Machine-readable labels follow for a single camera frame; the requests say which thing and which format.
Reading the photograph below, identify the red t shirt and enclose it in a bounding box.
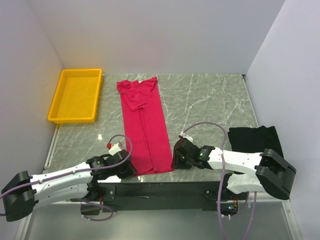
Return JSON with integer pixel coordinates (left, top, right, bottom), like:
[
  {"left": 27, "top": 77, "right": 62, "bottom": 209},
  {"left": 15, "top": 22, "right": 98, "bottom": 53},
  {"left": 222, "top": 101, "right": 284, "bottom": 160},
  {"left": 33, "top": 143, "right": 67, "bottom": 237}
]
[{"left": 116, "top": 76, "right": 173, "bottom": 176}]

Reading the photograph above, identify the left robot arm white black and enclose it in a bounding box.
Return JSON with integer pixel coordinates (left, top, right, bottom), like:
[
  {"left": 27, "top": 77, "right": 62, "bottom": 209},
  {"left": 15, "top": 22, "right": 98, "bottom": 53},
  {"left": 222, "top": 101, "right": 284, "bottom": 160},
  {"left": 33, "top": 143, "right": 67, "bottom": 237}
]
[{"left": 0, "top": 150, "right": 137, "bottom": 222}]

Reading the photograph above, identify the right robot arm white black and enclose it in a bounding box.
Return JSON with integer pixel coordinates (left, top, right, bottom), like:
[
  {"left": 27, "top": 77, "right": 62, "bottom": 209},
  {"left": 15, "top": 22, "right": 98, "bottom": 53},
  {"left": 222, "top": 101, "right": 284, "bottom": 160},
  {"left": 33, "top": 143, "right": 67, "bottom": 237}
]
[{"left": 173, "top": 137, "right": 297, "bottom": 201}]

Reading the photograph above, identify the folded black t shirt stack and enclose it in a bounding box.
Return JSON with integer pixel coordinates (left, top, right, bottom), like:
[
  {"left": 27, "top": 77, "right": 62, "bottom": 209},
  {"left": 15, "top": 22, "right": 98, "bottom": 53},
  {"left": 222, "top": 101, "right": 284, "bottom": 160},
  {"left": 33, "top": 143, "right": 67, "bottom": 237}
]
[{"left": 227, "top": 126, "right": 284, "bottom": 157}]

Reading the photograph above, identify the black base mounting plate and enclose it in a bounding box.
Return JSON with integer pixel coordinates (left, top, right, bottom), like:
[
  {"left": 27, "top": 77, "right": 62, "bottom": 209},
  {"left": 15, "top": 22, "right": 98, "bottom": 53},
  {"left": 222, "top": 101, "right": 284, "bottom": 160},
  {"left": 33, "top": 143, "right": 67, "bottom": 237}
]
[{"left": 69, "top": 181, "right": 248, "bottom": 216}]

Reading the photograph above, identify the yellow plastic tray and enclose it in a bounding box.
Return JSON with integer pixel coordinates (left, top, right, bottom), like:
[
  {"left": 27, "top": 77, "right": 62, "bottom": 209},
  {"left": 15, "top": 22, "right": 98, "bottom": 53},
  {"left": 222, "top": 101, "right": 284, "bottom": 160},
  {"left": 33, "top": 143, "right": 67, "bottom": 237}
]
[{"left": 47, "top": 68, "right": 102, "bottom": 124}]

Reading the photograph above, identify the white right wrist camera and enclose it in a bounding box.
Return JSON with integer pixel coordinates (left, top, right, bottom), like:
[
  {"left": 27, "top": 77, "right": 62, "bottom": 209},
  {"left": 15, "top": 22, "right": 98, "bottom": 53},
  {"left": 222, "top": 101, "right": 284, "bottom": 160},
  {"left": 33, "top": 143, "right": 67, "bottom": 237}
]
[{"left": 179, "top": 131, "right": 194, "bottom": 143}]

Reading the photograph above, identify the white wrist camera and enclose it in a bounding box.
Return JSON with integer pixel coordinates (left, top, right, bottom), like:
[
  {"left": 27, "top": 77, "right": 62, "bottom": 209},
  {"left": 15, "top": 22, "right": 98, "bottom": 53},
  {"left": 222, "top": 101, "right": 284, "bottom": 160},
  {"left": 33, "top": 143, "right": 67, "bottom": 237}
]
[
  {"left": 106, "top": 142, "right": 123, "bottom": 156},
  {"left": 179, "top": 131, "right": 194, "bottom": 143}
]

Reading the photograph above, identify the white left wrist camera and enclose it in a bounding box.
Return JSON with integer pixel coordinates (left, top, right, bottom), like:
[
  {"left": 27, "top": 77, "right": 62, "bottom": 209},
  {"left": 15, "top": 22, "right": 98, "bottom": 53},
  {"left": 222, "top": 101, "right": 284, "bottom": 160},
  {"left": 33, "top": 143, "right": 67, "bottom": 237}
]
[{"left": 106, "top": 142, "right": 123, "bottom": 156}]

